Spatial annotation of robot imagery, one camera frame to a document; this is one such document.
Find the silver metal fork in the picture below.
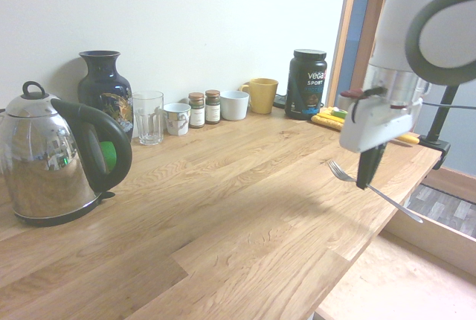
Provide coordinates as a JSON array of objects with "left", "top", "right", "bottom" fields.
[{"left": 327, "top": 159, "right": 425, "bottom": 224}]

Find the grey cable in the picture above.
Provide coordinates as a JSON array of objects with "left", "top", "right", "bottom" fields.
[{"left": 422, "top": 101, "right": 476, "bottom": 109}]

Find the black camera stand with clamp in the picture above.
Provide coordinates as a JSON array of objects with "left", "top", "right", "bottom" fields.
[{"left": 416, "top": 84, "right": 461, "bottom": 170}]

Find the red and white wrist camera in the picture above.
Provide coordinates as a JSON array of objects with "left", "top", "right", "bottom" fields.
[{"left": 336, "top": 89, "right": 368, "bottom": 113}]

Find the black Vega protein tub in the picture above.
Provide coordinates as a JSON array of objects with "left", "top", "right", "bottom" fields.
[{"left": 284, "top": 48, "right": 329, "bottom": 121}]

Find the clear glass tumbler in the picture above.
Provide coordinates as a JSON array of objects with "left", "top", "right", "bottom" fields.
[{"left": 132, "top": 90, "right": 165, "bottom": 147}]

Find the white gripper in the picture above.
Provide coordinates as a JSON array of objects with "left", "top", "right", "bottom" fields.
[{"left": 338, "top": 96, "right": 425, "bottom": 191}]

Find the spice jar brown lid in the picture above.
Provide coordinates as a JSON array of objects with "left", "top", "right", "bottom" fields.
[
  {"left": 205, "top": 89, "right": 222, "bottom": 125},
  {"left": 187, "top": 92, "right": 206, "bottom": 129}
]

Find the open wooden drawer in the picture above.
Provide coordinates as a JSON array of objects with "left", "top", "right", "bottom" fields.
[{"left": 314, "top": 200, "right": 476, "bottom": 320}]

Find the white ceramic mug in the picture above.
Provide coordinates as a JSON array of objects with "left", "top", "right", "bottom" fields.
[{"left": 220, "top": 90, "right": 250, "bottom": 122}]

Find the small patterned white cup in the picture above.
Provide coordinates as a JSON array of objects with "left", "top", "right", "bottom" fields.
[{"left": 162, "top": 103, "right": 192, "bottom": 137}]

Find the dark blue painted vase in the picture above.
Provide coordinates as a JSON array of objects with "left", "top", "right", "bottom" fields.
[{"left": 77, "top": 50, "right": 135, "bottom": 141}]

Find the yellow handled utensil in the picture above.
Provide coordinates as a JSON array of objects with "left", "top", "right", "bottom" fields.
[{"left": 393, "top": 131, "right": 421, "bottom": 146}]

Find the stainless steel electric kettle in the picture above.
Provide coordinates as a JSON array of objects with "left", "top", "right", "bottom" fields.
[{"left": 0, "top": 80, "right": 133, "bottom": 224}]

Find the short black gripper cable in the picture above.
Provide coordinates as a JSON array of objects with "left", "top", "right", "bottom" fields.
[{"left": 350, "top": 86, "right": 388, "bottom": 124}]

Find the wooden door frame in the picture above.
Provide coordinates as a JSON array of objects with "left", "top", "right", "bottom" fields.
[{"left": 327, "top": 0, "right": 396, "bottom": 111}]

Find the black kettle base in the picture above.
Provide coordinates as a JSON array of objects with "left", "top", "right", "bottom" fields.
[{"left": 13, "top": 190, "right": 116, "bottom": 228}]

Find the yellow ceramic mug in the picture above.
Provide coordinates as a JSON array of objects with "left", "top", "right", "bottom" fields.
[{"left": 239, "top": 77, "right": 280, "bottom": 115}]

